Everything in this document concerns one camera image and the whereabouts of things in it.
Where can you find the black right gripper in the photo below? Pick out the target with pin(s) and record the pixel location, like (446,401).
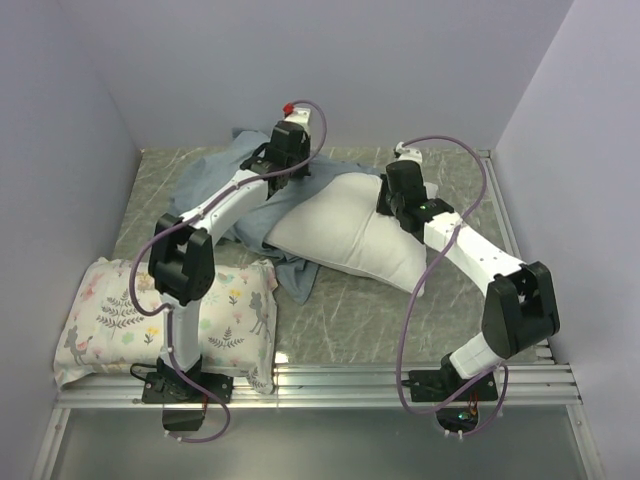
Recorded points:
(382,207)

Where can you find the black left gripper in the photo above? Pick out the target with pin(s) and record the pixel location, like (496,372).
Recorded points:
(304,146)

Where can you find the white pillow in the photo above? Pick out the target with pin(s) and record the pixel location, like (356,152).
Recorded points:
(339,228)

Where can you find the blue-grey pillowcase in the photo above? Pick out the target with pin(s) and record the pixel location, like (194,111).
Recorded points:
(208,174)

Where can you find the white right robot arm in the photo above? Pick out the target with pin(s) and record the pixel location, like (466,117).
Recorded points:
(481,261)

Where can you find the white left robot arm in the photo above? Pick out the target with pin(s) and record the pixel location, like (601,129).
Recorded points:
(182,260)

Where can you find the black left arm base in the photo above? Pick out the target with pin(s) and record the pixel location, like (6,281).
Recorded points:
(184,406)

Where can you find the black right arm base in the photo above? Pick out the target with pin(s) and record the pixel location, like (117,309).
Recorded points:
(460,414)

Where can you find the floral patterned pillow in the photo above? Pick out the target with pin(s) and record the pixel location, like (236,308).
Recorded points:
(105,333)

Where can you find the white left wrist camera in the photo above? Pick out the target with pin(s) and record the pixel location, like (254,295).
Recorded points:
(298,115)

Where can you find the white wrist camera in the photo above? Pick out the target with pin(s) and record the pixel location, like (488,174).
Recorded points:
(298,115)
(402,152)

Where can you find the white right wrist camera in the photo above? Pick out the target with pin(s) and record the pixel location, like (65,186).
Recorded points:
(402,152)

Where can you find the aluminium right side rail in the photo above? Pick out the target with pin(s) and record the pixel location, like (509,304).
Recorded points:
(520,250)

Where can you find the aluminium frame rail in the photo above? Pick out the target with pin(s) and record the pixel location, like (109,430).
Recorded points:
(327,386)

